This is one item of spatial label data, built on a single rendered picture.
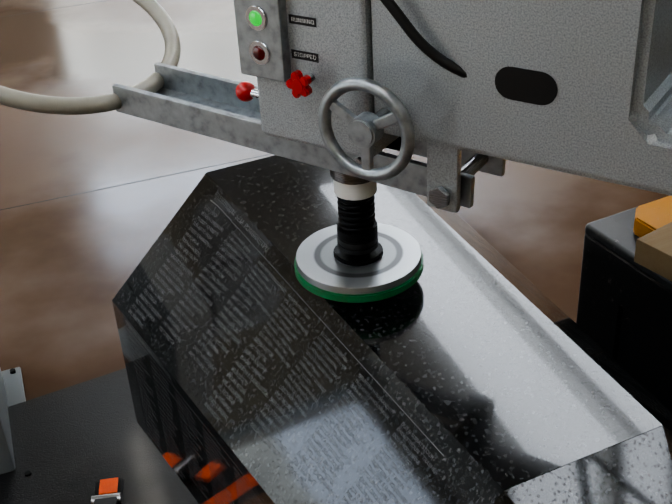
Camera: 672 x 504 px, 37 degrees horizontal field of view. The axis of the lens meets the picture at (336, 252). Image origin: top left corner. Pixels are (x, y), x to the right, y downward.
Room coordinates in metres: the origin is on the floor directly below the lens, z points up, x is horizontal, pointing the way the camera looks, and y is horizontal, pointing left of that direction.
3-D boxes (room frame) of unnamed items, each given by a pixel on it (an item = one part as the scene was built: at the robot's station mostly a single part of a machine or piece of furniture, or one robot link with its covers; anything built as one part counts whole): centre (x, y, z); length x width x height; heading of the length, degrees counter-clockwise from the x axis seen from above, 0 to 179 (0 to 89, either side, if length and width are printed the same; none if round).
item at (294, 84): (1.32, 0.03, 1.26); 0.04 x 0.04 x 0.04; 56
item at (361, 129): (1.26, -0.07, 1.22); 0.15 x 0.10 x 0.15; 56
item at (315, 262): (1.43, -0.04, 0.90); 0.21 x 0.21 x 0.01
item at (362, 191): (1.43, -0.04, 1.05); 0.07 x 0.07 x 0.04
